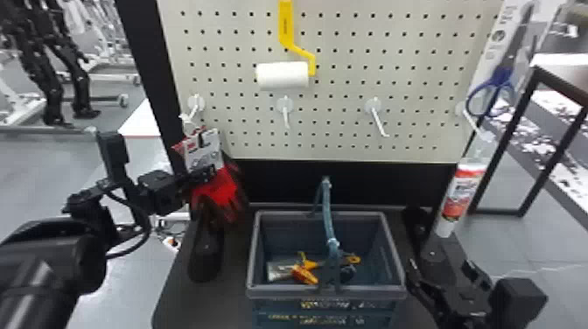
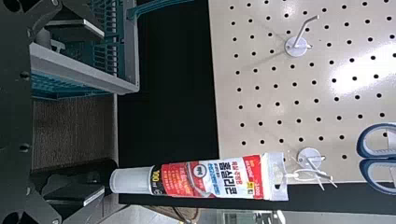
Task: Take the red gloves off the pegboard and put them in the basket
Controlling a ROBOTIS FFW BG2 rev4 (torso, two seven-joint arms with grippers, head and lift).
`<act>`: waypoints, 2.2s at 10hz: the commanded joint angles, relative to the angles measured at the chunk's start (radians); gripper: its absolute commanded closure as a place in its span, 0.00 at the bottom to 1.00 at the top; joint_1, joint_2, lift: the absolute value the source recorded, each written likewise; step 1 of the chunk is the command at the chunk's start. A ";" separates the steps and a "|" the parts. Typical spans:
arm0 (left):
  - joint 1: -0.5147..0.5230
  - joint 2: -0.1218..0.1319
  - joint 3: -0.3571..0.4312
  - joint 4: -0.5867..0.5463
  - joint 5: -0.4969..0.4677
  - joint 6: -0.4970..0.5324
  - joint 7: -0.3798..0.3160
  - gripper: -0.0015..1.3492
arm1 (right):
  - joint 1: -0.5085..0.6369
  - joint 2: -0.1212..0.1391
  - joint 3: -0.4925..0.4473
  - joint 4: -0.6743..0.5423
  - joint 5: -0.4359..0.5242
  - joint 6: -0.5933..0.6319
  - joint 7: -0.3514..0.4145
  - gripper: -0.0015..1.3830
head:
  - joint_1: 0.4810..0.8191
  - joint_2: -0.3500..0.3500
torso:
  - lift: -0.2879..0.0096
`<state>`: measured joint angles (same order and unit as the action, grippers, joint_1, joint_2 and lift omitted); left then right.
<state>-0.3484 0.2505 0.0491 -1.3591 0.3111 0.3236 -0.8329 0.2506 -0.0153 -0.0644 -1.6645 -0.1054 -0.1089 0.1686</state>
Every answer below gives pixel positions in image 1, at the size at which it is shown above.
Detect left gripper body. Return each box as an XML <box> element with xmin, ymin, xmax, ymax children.
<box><xmin>136</xmin><ymin>169</ymin><xmax>191</xmax><ymax>216</ymax></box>

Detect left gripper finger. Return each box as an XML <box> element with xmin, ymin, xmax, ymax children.
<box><xmin>183</xmin><ymin>163</ymin><xmax>218</xmax><ymax>184</ymax></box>

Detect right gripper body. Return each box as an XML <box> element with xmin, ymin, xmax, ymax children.
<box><xmin>420</xmin><ymin>231</ymin><xmax>494</xmax><ymax>302</ymax></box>

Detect red gloves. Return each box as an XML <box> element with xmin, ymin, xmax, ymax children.
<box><xmin>171</xmin><ymin>127</ymin><xmax>249</xmax><ymax>228</ymax></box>

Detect white red sealant tube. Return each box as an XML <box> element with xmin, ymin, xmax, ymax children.
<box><xmin>433</xmin><ymin>133</ymin><xmax>498</xmax><ymax>240</ymax></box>

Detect yellow paint roller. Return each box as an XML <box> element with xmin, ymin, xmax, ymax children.
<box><xmin>255</xmin><ymin>0</ymin><xmax>319</xmax><ymax>91</ymax></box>

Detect blue basket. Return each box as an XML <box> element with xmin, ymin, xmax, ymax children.
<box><xmin>245</xmin><ymin>176</ymin><xmax>409</xmax><ymax>329</ymax></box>

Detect yellow black pliers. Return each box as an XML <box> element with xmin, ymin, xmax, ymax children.
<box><xmin>266</xmin><ymin>250</ymin><xmax>362</xmax><ymax>286</ymax></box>

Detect white pegboard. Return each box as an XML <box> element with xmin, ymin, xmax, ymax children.
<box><xmin>115</xmin><ymin>0</ymin><xmax>505</xmax><ymax>284</ymax></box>

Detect blue scissors on card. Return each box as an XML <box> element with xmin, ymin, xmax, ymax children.
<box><xmin>464</xmin><ymin>0</ymin><xmax>540</xmax><ymax>122</ymax></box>

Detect black cable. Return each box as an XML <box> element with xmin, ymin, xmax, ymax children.
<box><xmin>104</xmin><ymin>189</ymin><xmax>154</xmax><ymax>259</ymax></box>

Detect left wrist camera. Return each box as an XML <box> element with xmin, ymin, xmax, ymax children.
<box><xmin>95</xmin><ymin>130</ymin><xmax>139</xmax><ymax>199</ymax></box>

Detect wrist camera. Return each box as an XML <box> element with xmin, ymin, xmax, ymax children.
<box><xmin>95</xmin><ymin>130</ymin><xmax>139</xmax><ymax>199</ymax></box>
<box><xmin>487</xmin><ymin>276</ymin><xmax>550</xmax><ymax>329</ymax></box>

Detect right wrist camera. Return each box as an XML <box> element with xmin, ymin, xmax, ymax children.
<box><xmin>487</xmin><ymin>276</ymin><xmax>550</xmax><ymax>329</ymax></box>

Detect black frame side table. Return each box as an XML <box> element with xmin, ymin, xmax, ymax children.
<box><xmin>467</xmin><ymin>51</ymin><xmax>588</xmax><ymax>232</ymax></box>

